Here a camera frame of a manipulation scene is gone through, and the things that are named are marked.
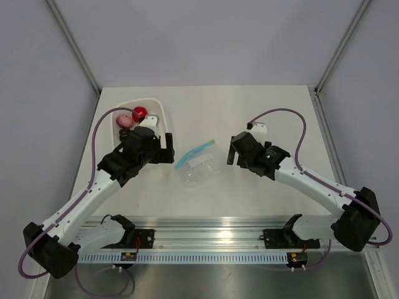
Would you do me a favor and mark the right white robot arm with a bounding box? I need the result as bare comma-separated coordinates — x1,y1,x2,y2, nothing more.
228,131,381,252

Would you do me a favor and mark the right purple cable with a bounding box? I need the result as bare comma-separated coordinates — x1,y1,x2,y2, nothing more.
249,107,393,271

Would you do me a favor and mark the purple cable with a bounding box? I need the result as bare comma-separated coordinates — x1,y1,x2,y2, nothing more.
17,107,135,297
249,107,393,271

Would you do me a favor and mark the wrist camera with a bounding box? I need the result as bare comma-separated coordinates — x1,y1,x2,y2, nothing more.
139,114,160,129
246,121,267,136

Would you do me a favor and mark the aluminium frame post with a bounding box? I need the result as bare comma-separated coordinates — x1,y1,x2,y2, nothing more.
45,0,102,98
314,0,373,97

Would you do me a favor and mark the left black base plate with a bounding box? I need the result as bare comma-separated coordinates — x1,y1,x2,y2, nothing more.
133,229,155,250

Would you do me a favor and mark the white slotted cable duct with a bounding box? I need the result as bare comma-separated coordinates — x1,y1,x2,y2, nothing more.
79,252,287,265

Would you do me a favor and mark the right small circuit board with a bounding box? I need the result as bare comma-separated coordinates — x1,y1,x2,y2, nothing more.
287,252,308,268

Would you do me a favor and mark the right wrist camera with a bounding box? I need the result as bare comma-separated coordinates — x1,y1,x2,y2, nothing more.
246,121,267,136

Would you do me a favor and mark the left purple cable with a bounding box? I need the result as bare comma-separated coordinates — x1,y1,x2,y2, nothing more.
17,107,135,297

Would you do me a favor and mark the left small circuit board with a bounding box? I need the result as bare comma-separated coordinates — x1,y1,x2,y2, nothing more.
120,252,137,262

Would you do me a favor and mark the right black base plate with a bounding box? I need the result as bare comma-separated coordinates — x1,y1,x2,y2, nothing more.
259,229,320,249

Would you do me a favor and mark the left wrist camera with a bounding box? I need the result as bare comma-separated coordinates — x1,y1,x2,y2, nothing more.
139,114,160,129

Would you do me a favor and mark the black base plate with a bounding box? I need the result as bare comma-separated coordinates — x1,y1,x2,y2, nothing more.
259,229,320,249
133,229,155,250

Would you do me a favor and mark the red toy apple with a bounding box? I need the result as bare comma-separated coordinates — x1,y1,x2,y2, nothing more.
132,106,148,123

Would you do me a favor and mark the clear zip top bag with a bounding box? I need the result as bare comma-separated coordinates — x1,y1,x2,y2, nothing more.
175,140,223,187

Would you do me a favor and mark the pink toy onion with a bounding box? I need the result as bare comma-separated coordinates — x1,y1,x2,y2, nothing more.
115,115,134,129

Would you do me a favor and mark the right aluminium frame post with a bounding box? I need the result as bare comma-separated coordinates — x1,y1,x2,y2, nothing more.
314,0,373,97

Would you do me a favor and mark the small circuit board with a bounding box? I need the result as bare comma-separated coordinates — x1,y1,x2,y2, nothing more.
120,252,137,262
287,252,308,268

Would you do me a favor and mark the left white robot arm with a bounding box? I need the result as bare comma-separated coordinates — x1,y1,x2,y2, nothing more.
23,126,175,279

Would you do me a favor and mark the aluminium mounting rail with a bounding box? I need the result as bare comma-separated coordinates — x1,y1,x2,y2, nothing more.
74,216,380,254

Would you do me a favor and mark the left aluminium frame post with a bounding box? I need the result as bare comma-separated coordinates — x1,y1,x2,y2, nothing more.
45,0,102,98

